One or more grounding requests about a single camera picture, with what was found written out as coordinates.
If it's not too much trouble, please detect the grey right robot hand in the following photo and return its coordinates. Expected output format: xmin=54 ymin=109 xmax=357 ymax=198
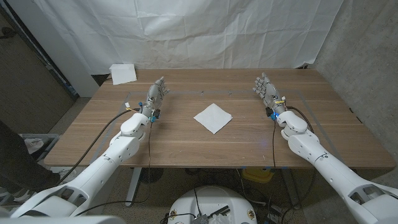
xmin=252 ymin=72 xmax=287 ymax=115

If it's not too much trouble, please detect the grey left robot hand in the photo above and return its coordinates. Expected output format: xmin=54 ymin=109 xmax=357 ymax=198
xmin=140 ymin=76 xmax=170 ymax=116

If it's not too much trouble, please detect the white square paper towel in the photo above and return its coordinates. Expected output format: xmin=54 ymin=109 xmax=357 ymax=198
xmin=193 ymin=103 xmax=233 ymax=135

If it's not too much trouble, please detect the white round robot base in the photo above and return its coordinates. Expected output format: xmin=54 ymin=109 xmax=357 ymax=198
xmin=167 ymin=185 xmax=258 ymax=224

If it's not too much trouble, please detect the white wrinkled backdrop sheet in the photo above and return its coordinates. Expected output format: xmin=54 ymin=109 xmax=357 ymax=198
xmin=32 ymin=0 xmax=345 ymax=75

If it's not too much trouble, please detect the yellow object under table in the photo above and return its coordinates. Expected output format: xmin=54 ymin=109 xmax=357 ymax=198
xmin=241 ymin=167 xmax=275 ymax=184

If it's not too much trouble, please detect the white table leg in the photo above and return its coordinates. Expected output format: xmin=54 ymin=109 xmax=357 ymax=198
xmin=125 ymin=167 xmax=142 ymax=207

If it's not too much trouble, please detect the grey plastic bin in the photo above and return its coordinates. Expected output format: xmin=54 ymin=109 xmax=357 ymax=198
xmin=18 ymin=133 xmax=60 ymax=162

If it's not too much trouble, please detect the person in dark clothing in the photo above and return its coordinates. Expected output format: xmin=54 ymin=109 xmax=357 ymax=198
xmin=0 ymin=120 xmax=62 ymax=191

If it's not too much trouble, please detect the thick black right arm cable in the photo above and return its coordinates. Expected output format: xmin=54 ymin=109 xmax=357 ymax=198
xmin=285 ymin=106 xmax=315 ymax=134

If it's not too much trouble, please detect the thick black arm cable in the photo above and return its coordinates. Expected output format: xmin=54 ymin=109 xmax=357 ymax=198
xmin=285 ymin=106 xmax=315 ymax=134
xmin=57 ymin=108 xmax=141 ymax=186

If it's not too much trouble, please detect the thin black left wrist cable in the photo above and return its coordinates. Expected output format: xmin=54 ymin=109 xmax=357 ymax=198
xmin=73 ymin=120 xmax=154 ymax=217

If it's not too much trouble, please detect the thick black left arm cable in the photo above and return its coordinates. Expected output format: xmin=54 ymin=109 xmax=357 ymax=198
xmin=57 ymin=108 xmax=141 ymax=186

